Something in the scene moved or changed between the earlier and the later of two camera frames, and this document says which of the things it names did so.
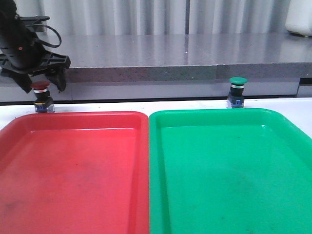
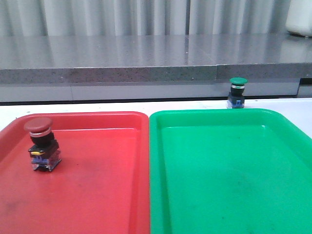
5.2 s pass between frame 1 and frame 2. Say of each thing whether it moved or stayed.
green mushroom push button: stayed
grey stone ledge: stayed
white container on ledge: stayed
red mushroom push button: moved
